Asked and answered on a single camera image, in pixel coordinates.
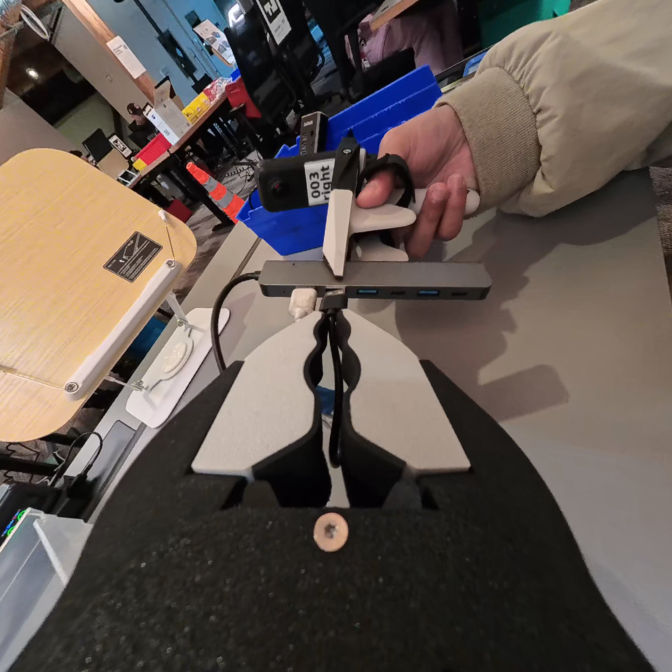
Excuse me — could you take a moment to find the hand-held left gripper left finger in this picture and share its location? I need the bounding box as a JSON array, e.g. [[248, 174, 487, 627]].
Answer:
[[190, 311, 323, 478]]

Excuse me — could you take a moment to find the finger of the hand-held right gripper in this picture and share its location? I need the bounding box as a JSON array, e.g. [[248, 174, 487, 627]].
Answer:
[[322, 184, 417, 280], [348, 243, 411, 263]]

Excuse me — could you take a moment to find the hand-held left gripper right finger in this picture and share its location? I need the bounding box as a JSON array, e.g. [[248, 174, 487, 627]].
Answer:
[[340, 311, 472, 476]]

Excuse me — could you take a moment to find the grey usb hub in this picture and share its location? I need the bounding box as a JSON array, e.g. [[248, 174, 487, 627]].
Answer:
[[258, 260, 493, 302]]

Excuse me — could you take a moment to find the blue plastic bin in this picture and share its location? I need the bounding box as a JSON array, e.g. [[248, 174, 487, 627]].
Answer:
[[327, 64, 444, 140], [234, 118, 415, 257]]

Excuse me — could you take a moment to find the black usb cable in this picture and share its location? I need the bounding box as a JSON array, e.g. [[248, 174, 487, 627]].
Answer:
[[316, 290, 348, 469]]

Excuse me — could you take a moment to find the white usb cable blue tape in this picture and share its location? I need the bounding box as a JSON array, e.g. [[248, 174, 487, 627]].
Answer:
[[289, 287, 319, 322]]

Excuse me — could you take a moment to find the person's right hand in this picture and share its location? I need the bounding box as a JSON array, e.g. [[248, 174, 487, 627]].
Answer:
[[355, 106, 481, 258]]

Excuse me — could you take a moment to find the black office chair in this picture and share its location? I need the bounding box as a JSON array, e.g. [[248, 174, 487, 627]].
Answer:
[[226, 0, 329, 140]]

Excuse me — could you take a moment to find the pink cloth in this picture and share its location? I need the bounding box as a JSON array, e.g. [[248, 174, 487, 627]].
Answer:
[[358, 15, 417, 71]]

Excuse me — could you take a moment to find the orange traffic cone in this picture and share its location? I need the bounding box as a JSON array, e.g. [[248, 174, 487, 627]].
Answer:
[[185, 161, 247, 225]]

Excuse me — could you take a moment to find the long wooden table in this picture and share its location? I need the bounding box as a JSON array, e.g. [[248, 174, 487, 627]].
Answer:
[[117, 79, 255, 224]]

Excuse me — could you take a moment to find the black framed marker sign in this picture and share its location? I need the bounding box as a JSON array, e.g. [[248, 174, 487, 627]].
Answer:
[[255, 0, 292, 45]]

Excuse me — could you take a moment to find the yellow storage bin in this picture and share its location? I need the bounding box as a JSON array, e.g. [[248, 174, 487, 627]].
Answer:
[[181, 93, 212, 125]]

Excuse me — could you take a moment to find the white cardboard box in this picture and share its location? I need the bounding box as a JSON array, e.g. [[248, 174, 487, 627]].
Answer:
[[143, 83, 193, 147]]

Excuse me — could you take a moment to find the red storage bin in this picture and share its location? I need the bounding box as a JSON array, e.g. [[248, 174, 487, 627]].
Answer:
[[131, 132, 173, 170]]

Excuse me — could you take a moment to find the white paper notice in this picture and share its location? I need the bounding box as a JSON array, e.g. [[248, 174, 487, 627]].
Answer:
[[106, 36, 147, 79]]

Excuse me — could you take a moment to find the green storage bin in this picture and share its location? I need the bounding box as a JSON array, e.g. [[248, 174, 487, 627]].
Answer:
[[517, 0, 574, 24]]

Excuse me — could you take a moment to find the wooden book stand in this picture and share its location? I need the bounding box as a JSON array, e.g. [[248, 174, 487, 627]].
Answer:
[[0, 148, 232, 443]]

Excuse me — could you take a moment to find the black power cable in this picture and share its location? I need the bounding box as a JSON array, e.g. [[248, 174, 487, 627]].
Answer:
[[50, 432, 104, 507]]

